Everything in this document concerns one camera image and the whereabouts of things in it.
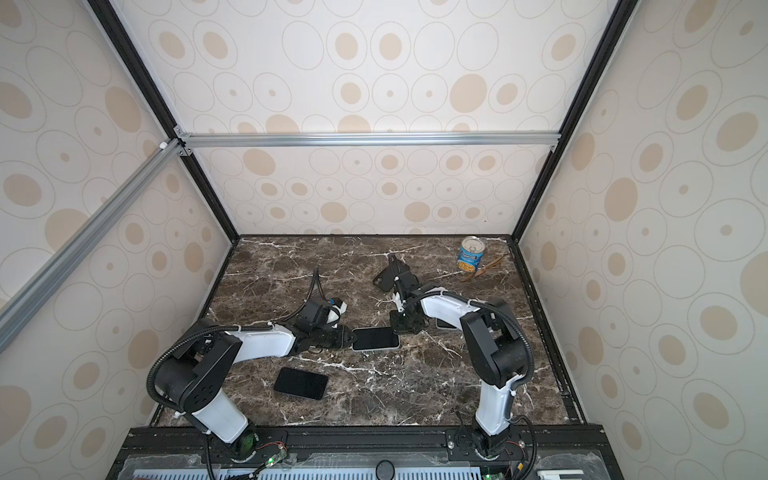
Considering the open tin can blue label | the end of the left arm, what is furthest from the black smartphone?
the open tin can blue label

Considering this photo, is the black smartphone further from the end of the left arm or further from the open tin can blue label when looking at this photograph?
the open tin can blue label

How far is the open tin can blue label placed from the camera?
1049 millimetres
